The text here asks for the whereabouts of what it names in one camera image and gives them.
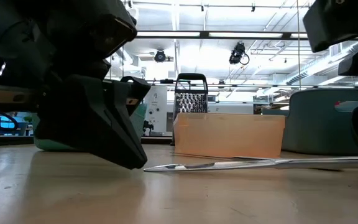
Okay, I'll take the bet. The black round ceiling camera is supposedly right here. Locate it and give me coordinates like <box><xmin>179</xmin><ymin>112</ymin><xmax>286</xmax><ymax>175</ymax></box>
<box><xmin>154</xmin><ymin>49</ymin><xmax>167</xmax><ymax>63</ymax></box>

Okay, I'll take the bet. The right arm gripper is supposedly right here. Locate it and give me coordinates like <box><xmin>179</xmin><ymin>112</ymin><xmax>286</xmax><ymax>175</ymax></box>
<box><xmin>303</xmin><ymin>0</ymin><xmax>358</xmax><ymax>85</ymax></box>

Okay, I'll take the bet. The black overhead frame bar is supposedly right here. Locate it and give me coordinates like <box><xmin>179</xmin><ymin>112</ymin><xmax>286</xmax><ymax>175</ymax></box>
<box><xmin>135</xmin><ymin>30</ymin><xmax>310</xmax><ymax>40</ymax></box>

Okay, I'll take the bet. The black horizontal rail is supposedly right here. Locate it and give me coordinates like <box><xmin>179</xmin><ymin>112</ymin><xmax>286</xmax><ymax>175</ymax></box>
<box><xmin>149</xmin><ymin>82</ymin><xmax>358</xmax><ymax>90</ymax></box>

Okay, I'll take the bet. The white cabinet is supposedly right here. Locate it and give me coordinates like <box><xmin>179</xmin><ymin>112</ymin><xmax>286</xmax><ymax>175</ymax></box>
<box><xmin>144</xmin><ymin>85</ymin><xmax>168</xmax><ymax>137</ymax></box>

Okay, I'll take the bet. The thin vertical pole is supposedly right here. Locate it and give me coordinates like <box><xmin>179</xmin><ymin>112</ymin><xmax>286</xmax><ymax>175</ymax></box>
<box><xmin>296</xmin><ymin>0</ymin><xmax>301</xmax><ymax>91</ymax></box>

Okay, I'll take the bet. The teal flat tray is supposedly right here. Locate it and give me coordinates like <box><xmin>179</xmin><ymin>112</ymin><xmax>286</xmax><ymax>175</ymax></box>
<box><xmin>261</xmin><ymin>108</ymin><xmax>290</xmax><ymax>116</ymax></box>

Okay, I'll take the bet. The steel box grater, black handle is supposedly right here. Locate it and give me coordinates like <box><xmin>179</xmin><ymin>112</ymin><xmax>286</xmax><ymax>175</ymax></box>
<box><xmin>172</xmin><ymin>73</ymin><xmax>209</xmax><ymax>114</ymax></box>

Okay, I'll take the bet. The translucent orange plastic container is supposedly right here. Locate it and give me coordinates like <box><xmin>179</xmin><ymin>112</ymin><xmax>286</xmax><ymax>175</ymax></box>
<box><xmin>172</xmin><ymin>112</ymin><xmax>287</xmax><ymax>159</ymax></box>

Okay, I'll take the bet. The teal plastic bin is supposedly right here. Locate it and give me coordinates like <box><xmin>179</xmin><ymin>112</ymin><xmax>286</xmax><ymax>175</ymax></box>
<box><xmin>32</xmin><ymin>102</ymin><xmax>148</xmax><ymax>152</ymax></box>
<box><xmin>282</xmin><ymin>88</ymin><xmax>358</xmax><ymax>156</ymax></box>

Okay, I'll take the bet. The black ceiling camera with cable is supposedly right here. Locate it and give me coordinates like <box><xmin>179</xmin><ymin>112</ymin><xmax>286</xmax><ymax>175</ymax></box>
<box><xmin>228</xmin><ymin>42</ymin><xmax>250</xmax><ymax>65</ymax></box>

